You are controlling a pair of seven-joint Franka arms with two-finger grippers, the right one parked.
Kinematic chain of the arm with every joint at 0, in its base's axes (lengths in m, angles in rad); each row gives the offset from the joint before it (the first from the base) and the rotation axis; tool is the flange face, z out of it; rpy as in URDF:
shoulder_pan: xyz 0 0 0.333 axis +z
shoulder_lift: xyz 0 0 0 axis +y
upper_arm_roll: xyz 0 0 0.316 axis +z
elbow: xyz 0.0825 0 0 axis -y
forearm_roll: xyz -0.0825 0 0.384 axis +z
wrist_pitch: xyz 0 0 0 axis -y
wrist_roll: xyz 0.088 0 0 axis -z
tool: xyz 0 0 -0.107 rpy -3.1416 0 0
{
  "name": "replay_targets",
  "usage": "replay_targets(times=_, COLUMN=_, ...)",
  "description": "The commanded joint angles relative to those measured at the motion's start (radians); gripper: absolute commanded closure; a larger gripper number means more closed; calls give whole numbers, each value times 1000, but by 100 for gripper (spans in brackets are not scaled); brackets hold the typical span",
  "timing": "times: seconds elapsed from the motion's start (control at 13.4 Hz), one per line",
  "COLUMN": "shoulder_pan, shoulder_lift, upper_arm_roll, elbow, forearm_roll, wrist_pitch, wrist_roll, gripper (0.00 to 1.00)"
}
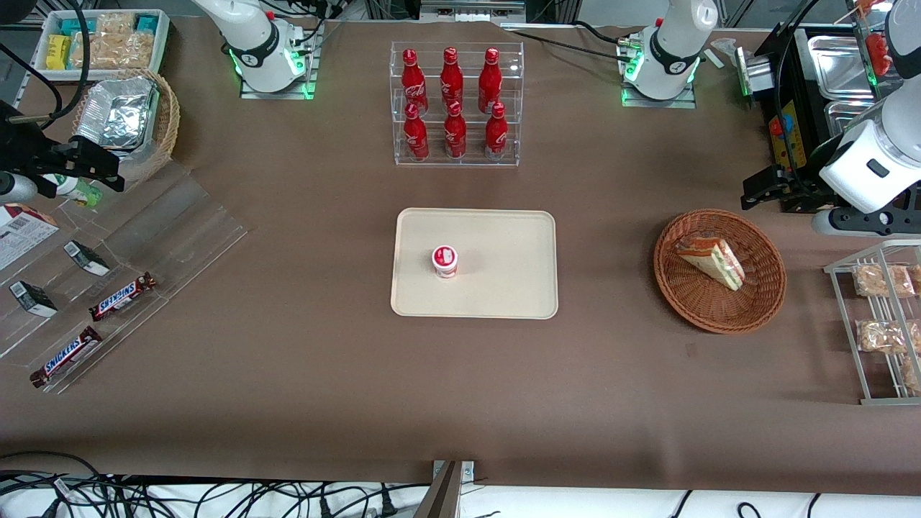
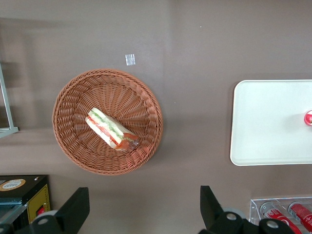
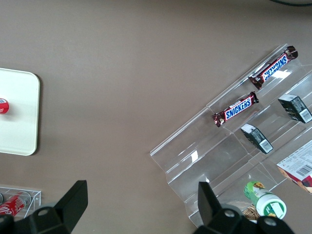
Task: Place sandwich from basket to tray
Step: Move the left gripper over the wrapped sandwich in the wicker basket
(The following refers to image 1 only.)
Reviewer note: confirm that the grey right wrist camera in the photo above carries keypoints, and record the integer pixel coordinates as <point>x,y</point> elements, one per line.
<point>14,188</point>

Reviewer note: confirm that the beige plastic tray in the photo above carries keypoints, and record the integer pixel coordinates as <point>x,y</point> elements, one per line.
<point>504,266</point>

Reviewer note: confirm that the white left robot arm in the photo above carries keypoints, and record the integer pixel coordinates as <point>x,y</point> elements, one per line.
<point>673,43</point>

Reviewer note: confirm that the teal snack pack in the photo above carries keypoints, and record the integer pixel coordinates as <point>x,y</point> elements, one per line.
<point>75,26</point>
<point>147,23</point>

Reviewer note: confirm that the green white small bottle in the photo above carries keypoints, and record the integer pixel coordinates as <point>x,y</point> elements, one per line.
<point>75,190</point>

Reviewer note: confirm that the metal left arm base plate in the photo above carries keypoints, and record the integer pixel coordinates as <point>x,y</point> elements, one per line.
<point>658,102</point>

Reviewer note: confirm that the silver foil tray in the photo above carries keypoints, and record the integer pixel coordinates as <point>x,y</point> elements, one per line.
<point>115,114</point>

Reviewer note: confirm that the red white yogurt cup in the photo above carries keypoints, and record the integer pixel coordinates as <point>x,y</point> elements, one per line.
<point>445,260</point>

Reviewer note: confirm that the small black white box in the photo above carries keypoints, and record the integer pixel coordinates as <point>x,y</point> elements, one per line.
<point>32,298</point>
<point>86,257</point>

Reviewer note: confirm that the metal table edge bracket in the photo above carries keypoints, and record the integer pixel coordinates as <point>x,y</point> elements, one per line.
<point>450,489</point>

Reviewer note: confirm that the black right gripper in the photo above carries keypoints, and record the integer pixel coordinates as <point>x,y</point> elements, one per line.
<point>21,152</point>

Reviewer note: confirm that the tan wicker basket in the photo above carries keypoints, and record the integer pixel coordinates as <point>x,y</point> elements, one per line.
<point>169,126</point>

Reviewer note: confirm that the triangle sandwich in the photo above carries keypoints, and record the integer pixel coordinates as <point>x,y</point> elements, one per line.
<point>712,260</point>

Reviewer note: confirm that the white plastic bin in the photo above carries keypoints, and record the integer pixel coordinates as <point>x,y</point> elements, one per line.
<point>164,39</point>

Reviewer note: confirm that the red cola bottle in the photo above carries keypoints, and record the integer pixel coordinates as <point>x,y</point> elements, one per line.
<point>496,137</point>
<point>414,83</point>
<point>416,137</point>
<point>451,80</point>
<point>490,80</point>
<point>455,135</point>

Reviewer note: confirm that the yellow snack pack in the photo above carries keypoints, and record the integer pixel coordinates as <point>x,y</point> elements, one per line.
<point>57,52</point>

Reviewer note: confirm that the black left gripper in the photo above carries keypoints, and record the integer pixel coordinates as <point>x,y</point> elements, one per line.
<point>801,188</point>

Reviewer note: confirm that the brown wicker basket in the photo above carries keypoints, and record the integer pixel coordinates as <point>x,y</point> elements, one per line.
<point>705,309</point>

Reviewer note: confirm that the red plastic food items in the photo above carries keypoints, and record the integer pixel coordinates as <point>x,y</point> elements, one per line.
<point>878,54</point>

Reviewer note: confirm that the steel pan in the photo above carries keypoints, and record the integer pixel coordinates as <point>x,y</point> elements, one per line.
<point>838,68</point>
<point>849,116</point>

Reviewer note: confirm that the silver box device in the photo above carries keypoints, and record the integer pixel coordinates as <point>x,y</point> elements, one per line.
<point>755,72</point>

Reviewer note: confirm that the crumpled clear plastic bag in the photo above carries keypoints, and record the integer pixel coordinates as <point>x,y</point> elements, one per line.
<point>725,50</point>

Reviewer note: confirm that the clear acrylic stepped display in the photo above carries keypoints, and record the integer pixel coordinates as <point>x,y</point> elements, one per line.
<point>187,230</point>

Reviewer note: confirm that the clear acrylic bottle rack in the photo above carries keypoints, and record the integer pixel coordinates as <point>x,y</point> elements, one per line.
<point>457,162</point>

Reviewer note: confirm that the clear bag of rice crackers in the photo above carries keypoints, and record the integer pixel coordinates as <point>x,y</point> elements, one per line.
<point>115,25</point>
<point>115,52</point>

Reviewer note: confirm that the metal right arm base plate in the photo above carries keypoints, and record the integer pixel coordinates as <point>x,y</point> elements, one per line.
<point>309,72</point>

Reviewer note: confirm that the brown snickers bar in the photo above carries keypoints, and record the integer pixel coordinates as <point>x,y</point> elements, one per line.
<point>66,357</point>
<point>122,296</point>

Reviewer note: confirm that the black metal tray stand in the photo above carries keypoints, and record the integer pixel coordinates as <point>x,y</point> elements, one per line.
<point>781,115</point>

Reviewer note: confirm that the white red carton box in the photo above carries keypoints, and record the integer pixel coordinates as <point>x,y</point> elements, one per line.
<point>21,234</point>

